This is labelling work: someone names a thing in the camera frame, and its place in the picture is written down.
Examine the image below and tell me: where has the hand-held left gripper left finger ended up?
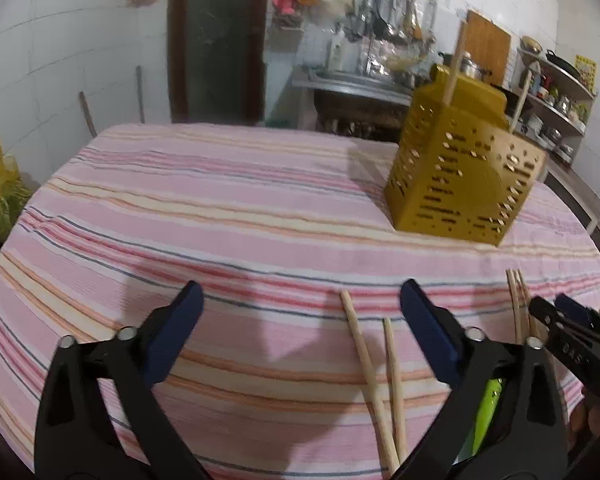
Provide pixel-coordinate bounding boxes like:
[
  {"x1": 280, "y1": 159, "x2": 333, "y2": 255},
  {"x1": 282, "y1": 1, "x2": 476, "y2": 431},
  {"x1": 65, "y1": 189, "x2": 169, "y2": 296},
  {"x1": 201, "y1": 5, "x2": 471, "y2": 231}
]
[{"x1": 34, "y1": 280, "x2": 211, "y2": 480}]

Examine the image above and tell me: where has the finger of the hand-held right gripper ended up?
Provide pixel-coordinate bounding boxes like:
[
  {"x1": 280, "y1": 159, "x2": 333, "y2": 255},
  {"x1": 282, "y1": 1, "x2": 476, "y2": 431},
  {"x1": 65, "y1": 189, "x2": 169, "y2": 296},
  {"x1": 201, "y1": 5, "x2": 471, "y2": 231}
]
[
  {"x1": 529, "y1": 296, "x2": 600, "y2": 397},
  {"x1": 554, "y1": 293, "x2": 600, "y2": 344}
]

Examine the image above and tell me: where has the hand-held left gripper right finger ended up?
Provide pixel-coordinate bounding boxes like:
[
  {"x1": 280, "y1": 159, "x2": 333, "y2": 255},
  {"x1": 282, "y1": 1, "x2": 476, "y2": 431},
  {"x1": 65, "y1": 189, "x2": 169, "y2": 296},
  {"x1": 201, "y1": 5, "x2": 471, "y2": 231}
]
[{"x1": 390, "y1": 279, "x2": 571, "y2": 480}]

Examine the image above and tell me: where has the wooden chopstick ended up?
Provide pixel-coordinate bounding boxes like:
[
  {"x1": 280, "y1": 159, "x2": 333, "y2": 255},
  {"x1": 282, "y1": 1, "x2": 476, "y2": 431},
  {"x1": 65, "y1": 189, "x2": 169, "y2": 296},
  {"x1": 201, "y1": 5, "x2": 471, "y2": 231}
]
[
  {"x1": 382, "y1": 316, "x2": 408, "y2": 463},
  {"x1": 340, "y1": 290, "x2": 401, "y2": 473},
  {"x1": 509, "y1": 71, "x2": 532, "y2": 133},
  {"x1": 442, "y1": 21, "x2": 468, "y2": 108},
  {"x1": 515, "y1": 269, "x2": 541, "y2": 338},
  {"x1": 506, "y1": 269, "x2": 523, "y2": 343}
]

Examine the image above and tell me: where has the green plastic utensil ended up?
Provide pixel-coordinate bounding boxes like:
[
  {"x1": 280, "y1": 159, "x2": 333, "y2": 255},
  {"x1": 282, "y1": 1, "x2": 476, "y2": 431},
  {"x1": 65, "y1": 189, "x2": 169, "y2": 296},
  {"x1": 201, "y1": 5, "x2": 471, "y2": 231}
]
[{"x1": 467, "y1": 377, "x2": 506, "y2": 453}]

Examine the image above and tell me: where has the yellow perforated utensil holder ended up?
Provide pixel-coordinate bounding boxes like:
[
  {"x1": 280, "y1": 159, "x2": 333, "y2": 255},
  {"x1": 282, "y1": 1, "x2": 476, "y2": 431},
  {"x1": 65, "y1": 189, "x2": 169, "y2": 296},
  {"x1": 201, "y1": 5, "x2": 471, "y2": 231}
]
[{"x1": 384, "y1": 62, "x2": 548, "y2": 247}]

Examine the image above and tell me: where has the pink striped tablecloth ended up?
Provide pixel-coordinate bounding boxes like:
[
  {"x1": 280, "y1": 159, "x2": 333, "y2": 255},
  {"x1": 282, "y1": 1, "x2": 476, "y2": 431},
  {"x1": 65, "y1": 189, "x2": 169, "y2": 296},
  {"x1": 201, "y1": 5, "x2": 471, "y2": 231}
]
[{"x1": 0, "y1": 122, "x2": 600, "y2": 480}]

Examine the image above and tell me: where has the wooden stick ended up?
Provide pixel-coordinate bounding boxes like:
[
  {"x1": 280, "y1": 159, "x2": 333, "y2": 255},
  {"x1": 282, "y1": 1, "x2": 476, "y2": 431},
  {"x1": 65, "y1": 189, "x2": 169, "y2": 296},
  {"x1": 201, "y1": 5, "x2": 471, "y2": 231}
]
[{"x1": 78, "y1": 91, "x2": 98, "y2": 137}]

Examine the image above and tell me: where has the steel cooking pot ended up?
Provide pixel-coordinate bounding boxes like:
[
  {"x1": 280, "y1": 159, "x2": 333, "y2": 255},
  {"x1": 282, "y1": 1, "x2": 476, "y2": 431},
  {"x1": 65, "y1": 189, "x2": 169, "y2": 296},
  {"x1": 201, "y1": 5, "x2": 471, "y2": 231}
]
[{"x1": 460, "y1": 52, "x2": 491, "y2": 81}]

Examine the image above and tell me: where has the rectangular wooden cutting board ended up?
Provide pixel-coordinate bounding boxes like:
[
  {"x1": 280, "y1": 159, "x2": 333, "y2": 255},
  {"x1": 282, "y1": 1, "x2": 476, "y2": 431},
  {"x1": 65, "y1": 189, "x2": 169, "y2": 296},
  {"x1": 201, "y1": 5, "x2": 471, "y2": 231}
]
[{"x1": 464, "y1": 10, "x2": 512, "y2": 88}]

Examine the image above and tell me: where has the steel sink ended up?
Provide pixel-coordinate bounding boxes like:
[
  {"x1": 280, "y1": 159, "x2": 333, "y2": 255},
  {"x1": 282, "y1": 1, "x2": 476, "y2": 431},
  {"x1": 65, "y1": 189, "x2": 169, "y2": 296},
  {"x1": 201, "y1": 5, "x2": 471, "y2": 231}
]
[{"x1": 292, "y1": 66, "x2": 416, "y2": 97}]

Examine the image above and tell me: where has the white water filter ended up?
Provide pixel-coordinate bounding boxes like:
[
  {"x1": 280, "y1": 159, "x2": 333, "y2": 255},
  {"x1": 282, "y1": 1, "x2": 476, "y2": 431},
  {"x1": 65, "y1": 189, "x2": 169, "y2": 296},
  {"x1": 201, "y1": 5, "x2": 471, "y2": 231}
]
[{"x1": 327, "y1": 30, "x2": 351, "y2": 73}]

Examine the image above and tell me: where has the brown glass door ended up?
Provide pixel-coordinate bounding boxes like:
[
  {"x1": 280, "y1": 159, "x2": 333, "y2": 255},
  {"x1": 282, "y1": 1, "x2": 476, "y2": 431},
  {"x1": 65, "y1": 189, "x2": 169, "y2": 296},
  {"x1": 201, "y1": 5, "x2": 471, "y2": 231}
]
[{"x1": 167, "y1": 0, "x2": 276, "y2": 123}]

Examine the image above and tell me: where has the corner wall shelf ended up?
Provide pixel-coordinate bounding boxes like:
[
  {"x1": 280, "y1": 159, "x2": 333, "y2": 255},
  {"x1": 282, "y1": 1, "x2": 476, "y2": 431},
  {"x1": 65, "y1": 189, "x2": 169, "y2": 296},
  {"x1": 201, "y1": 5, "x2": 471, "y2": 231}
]
[{"x1": 515, "y1": 47, "x2": 597, "y2": 161}]

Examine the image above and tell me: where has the yellow wall poster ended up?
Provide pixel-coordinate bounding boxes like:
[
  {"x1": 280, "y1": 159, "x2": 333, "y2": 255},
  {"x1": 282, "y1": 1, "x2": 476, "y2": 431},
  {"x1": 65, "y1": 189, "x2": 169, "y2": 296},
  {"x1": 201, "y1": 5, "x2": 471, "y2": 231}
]
[{"x1": 575, "y1": 55, "x2": 598, "y2": 93}]

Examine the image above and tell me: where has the black wok with handles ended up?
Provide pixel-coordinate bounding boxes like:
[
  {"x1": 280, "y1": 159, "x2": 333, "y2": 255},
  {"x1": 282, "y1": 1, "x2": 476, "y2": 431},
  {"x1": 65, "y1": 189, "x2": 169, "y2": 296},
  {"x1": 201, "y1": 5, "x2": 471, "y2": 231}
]
[{"x1": 545, "y1": 50, "x2": 581, "y2": 77}]

